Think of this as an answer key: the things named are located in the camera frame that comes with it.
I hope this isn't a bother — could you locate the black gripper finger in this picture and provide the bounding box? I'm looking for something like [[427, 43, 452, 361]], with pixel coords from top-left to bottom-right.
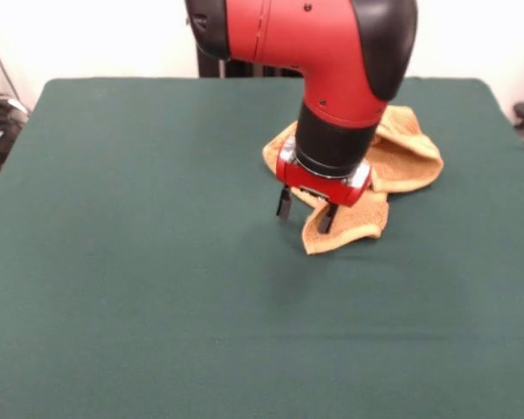
[[275, 183, 293, 219], [317, 203, 340, 235]]

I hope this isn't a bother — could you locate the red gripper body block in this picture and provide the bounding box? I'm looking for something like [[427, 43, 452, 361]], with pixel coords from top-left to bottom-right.
[[274, 134, 373, 209]]

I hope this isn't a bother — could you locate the tan orange terry towel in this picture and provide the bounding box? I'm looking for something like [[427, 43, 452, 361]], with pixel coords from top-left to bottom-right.
[[261, 104, 445, 257]]

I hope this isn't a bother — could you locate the dark green table cloth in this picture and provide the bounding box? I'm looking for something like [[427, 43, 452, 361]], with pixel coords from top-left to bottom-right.
[[0, 77, 524, 419]]

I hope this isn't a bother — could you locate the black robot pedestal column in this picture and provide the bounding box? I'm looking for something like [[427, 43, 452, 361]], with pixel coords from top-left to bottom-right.
[[196, 54, 307, 79]]

